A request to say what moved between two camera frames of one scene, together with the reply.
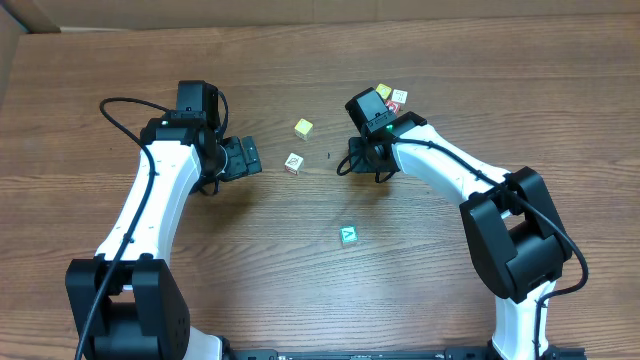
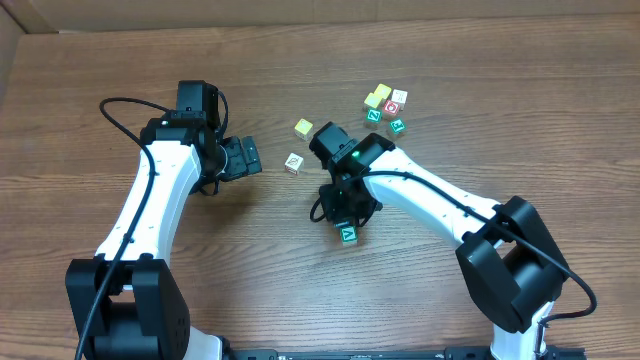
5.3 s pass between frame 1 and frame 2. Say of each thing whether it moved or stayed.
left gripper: stayed
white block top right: stayed
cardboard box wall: stayed
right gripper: moved
